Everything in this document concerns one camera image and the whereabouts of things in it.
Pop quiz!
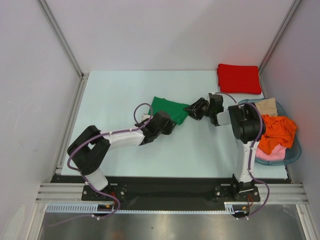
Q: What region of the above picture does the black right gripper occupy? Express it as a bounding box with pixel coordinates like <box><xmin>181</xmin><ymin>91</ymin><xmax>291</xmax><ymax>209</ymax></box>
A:
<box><xmin>184</xmin><ymin>97</ymin><xmax>214</xmax><ymax>120</ymax></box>

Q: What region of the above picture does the green t-shirt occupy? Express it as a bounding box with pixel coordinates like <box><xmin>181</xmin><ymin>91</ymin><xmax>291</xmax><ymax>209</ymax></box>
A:
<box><xmin>151</xmin><ymin>96</ymin><xmax>189</xmax><ymax>126</ymax></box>

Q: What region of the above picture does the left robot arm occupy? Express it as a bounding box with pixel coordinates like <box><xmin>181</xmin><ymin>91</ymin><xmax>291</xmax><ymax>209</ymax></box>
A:
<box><xmin>67</xmin><ymin>111</ymin><xmax>176</xmax><ymax>200</ymax></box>

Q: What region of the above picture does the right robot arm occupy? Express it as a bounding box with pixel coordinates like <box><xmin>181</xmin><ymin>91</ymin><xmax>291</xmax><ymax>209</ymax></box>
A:
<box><xmin>183</xmin><ymin>93</ymin><xmax>266</xmax><ymax>202</ymax></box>

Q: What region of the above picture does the folded red t-shirt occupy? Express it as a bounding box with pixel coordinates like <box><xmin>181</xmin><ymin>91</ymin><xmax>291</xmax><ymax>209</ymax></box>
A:
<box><xmin>217</xmin><ymin>63</ymin><xmax>262</xmax><ymax>95</ymax></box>

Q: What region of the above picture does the beige t-shirt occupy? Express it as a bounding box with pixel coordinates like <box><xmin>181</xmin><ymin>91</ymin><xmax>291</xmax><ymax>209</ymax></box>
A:
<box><xmin>255</xmin><ymin>98</ymin><xmax>278</xmax><ymax>117</ymax></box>

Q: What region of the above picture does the orange t-shirt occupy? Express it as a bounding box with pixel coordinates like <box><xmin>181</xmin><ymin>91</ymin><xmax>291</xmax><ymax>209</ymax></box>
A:
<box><xmin>258</xmin><ymin>114</ymin><xmax>298</xmax><ymax>155</ymax></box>

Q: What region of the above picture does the pink t-shirt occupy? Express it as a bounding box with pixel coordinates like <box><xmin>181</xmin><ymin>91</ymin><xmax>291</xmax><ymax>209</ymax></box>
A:
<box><xmin>255</xmin><ymin>144</ymin><xmax>287</xmax><ymax>162</ymax></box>

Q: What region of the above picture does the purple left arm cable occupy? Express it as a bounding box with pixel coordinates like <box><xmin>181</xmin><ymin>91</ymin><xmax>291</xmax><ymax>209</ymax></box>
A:
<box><xmin>48</xmin><ymin>102</ymin><xmax>155</xmax><ymax>227</ymax></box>

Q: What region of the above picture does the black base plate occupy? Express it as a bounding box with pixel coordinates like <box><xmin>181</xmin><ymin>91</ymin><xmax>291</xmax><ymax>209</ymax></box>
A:
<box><xmin>49</xmin><ymin>175</ymin><xmax>262</xmax><ymax>212</ymax></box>

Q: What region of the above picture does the white slotted cable duct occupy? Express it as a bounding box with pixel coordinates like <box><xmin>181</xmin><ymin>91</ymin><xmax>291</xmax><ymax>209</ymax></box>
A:
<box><xmin>46</xmin><ymin>201</ymin><xmax>267</xmax><ymax>215</ymax></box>

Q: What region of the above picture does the aluminium front rail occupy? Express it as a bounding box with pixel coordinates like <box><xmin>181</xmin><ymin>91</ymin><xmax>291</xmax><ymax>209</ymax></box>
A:
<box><xmin>35</xmin><ymin>183</ymin><xmax>309</xmax><ymax>205</ymax></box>

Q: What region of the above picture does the aluminium frame post right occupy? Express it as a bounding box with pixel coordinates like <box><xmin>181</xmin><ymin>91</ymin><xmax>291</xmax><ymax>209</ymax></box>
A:
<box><xmin>258</xmin><ymin>0</ymin><xmax>304</xmax><ymax>75</ymax></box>

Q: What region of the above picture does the aluminium frame post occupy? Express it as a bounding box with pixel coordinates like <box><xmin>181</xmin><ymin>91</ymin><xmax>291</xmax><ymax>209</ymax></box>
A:
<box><xmin>258</xmin><ymin>0</ymin><xmax>304</xmax><ymax>75</ymax></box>
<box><xmin>36</xmin><ymin>0</ymin><xmax>85</xmax><ymax>78</ymax></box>

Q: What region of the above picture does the aluminium frame post left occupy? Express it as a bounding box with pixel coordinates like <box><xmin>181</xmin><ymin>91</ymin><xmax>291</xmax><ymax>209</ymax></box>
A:
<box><xmin>36</xmin><ymin>0</ymin><xmax>85</xmax><ymax>78</ymax></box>

